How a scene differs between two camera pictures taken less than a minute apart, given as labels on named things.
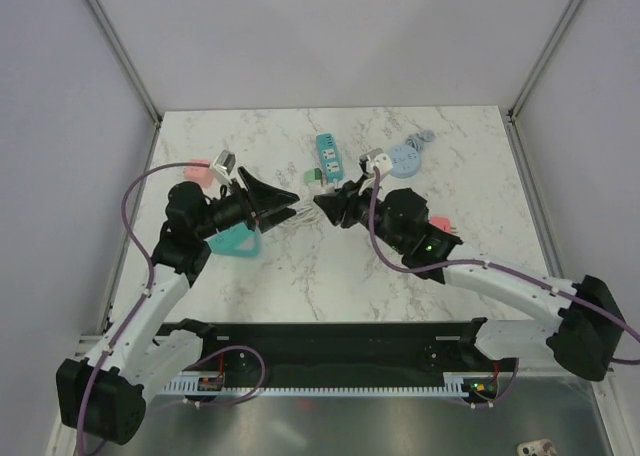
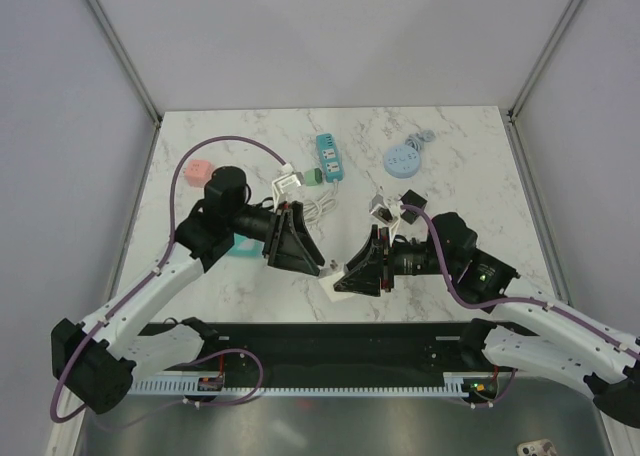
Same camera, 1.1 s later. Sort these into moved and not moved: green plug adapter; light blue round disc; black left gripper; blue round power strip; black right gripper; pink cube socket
Moved: black right gripper; black left gripper
Not moved: blue round power strip; pink cube socket; green plug adapter; light blue round disc
